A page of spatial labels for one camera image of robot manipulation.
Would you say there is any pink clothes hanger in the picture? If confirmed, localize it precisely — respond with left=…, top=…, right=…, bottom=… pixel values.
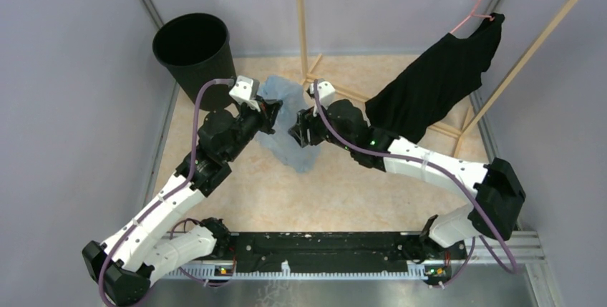
left=450, top=0, right=495, bottom=35

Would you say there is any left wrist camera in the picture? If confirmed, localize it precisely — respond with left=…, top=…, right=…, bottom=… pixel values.
left=229, top=75, right=260, bottom=109

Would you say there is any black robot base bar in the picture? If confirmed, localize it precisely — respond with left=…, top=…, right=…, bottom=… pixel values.
left=201, top=232, right=467, bottom=274

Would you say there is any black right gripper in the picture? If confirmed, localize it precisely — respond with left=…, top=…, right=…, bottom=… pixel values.
left=289, top=98, right=354, bottom=152

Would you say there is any aluminium frame rail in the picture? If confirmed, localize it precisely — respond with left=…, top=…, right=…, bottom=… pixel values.
left=154, top=231, right=544, bottom=287

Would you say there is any black trash bin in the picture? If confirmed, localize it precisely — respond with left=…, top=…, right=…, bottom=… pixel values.
left=152, top=13, right=237, bottom=102

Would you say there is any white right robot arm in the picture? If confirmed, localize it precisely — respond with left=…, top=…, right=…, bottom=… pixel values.
left=288, top=99, right=526, bottom=258

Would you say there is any blue plastic trash bag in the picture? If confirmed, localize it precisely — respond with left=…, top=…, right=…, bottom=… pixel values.
left=255, top=75, right=320, bottom=173

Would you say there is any black t-shirt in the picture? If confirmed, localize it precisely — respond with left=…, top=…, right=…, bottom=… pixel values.
left=365, top=13, right=505, bottom=143

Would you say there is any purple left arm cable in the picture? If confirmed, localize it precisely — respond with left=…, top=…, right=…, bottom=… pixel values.
left=97, top=78, right=235, bottom=307

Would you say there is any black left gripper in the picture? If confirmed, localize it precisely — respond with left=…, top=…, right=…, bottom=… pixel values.
left=224, top=94, right=283, bottom=162

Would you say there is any wooden clothes rack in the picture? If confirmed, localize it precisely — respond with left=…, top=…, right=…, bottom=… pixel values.
left=293, top=0, right=599, bottom=159

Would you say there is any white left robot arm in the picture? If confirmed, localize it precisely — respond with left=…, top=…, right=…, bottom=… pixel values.
left=82, top=97, right=283, bottom=306

